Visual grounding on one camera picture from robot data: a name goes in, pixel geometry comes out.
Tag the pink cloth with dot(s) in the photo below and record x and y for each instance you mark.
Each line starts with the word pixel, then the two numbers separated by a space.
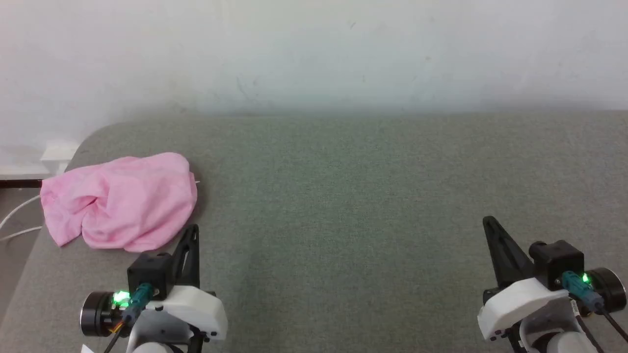
pixel 127 201

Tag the grey-green fabric sofa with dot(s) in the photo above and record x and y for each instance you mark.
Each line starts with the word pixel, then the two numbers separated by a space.
pixel 343 220

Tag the white wall socket box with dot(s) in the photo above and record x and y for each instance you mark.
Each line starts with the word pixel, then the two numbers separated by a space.
pixel 60 154

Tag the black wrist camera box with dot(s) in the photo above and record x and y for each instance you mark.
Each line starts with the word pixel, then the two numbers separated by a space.
pixel 149 272
pixel 557 262

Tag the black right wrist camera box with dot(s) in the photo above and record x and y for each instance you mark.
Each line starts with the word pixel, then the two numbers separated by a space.
pixel 557 262

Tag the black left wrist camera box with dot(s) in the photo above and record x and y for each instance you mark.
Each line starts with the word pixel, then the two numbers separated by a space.
pixel 149 272

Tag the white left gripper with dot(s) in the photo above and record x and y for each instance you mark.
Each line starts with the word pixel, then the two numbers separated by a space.
pixel 196 309

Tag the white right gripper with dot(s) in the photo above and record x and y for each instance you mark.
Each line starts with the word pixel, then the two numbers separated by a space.
pixel 520 304

